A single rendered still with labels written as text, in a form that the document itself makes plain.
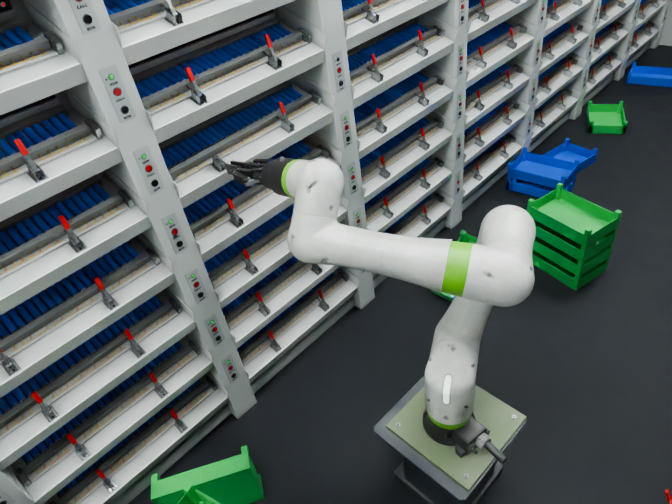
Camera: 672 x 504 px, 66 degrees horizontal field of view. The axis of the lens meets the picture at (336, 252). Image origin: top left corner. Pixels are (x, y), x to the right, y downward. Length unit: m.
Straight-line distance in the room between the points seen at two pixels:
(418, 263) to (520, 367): 1.09
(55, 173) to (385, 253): 0.75
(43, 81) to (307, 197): 0.59
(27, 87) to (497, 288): 1.03
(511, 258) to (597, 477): 0.99
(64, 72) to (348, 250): 0.70
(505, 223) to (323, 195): 0.41
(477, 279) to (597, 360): 1.17
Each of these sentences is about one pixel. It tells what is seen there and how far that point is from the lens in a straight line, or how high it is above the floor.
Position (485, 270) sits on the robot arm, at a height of 0.92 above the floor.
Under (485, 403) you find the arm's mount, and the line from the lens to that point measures 1.64.
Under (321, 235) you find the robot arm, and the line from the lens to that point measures 1.13.
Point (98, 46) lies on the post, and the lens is 1.29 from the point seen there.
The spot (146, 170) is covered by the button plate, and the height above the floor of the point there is 1.05.
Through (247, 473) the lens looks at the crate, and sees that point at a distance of 1.73.
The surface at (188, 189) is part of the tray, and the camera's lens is 1.48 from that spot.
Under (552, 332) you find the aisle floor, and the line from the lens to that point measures 2.24.
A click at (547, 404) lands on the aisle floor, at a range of 2.03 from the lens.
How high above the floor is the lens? 1.64
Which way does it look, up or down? 39 degrees down
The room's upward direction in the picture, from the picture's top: 10 degrees counter-clockwise
